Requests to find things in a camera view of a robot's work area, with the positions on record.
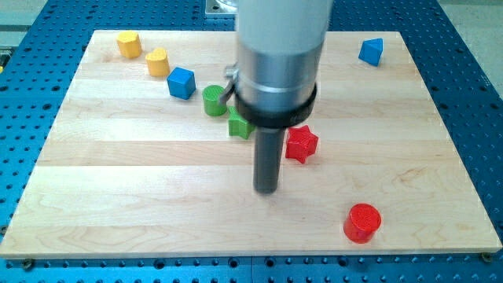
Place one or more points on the black collar tool mount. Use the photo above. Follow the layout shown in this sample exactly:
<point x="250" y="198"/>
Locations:
<point x="278" y="119"/>

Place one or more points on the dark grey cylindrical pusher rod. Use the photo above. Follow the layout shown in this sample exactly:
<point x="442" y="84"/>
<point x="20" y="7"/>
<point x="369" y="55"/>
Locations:
<point x="267" y="159"/>

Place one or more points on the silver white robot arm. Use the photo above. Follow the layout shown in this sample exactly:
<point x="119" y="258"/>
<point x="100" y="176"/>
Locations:
<point x="273" y="82"/>

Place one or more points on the red star block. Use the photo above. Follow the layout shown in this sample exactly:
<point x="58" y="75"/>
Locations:
<point x="301" y="143"/>

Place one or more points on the green star block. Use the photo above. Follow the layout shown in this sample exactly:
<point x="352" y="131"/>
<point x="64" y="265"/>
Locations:
<point x="237" y="125"/>

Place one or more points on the green cylinder block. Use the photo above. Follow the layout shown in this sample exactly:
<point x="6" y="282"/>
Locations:
<point x="212" y="106"/>

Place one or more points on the blue cube block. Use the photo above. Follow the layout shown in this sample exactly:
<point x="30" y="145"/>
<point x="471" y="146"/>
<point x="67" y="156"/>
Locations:
<point x="181" y="83"/>

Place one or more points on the light wooden board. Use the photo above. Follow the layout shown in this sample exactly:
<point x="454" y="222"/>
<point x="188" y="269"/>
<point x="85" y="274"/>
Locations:
<point x="129" y="171"/>

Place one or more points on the red cylinder block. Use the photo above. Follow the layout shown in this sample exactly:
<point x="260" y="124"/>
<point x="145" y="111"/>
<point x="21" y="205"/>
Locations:
<point x="362" y="221"/>

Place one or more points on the blue triangle block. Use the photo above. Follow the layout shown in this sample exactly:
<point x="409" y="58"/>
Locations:
<point x="371" y="51"/>

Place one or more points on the yellow heart block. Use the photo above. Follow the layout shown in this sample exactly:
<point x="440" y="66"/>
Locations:
<point x="158" y="63"/>

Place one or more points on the yellow pentagon block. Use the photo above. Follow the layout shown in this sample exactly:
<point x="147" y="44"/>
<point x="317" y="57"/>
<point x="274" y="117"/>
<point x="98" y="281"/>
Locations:
<point x="129" y="44"/>

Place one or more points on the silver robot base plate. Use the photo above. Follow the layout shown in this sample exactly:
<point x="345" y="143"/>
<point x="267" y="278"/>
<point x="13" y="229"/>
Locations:
<point x="221" y="7"/>

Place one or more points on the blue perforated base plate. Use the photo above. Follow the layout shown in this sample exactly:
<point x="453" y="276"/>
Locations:
<point x="40" y="71"/>

